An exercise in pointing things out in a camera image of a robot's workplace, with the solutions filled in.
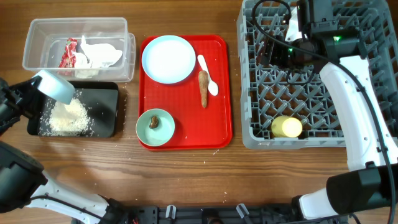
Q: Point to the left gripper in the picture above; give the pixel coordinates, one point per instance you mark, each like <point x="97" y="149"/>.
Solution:
<point x="26" y="93"/>

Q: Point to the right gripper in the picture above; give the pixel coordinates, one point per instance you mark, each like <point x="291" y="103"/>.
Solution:
<point x="271" y="50"/>

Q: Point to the light blue bowl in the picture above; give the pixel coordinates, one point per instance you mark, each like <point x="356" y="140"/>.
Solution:
<point x="55" y="86"/>

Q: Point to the red snack wrapper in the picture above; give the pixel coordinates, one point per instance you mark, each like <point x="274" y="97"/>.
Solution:
<point x="68" y="59"/>

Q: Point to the white plastic spoon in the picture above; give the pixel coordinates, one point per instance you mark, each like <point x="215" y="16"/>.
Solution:
<point x="212" y="86"/>

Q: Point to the brown carrot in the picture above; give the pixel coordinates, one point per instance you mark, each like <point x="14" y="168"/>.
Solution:
<point x="203" y="85"/>

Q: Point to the yellow cup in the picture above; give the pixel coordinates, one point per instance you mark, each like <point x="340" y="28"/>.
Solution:
<point x="286" y="127"/>

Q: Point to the white tissue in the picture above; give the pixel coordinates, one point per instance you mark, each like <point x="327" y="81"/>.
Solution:
<point x="94" y="56"/>

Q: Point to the light blue plate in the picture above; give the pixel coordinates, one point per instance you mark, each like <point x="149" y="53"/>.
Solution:
<point x="168" y="59"/>

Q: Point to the brown food scrap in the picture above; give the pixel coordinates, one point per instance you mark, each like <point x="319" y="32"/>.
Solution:
<point x="154" y="122"/>

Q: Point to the green bowl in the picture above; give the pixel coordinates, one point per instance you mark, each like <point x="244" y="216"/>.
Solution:
<point x="158" y="136"/>

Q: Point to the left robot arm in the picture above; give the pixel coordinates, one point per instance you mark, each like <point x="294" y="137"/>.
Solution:
<point x="24" y="183"/>

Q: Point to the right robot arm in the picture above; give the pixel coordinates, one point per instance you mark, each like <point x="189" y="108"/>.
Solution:
<point x="339" y="57"/>

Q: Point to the grey dishwasher rack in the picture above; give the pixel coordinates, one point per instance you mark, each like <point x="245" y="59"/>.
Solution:
<point x="269" y="92"/>

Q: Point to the black waste tray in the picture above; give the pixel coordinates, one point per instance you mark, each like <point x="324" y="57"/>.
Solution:
<point x="103" y="100"/>

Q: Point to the white rice pile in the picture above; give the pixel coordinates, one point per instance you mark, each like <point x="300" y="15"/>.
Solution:
<point x="59" y="119"/>

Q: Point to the clear plastic storage bin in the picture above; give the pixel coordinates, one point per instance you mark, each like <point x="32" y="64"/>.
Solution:
<point x="46" y="40"/>

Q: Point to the red plastic tray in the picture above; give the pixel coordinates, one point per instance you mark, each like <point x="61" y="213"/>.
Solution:
<point x="196" y="127"/>

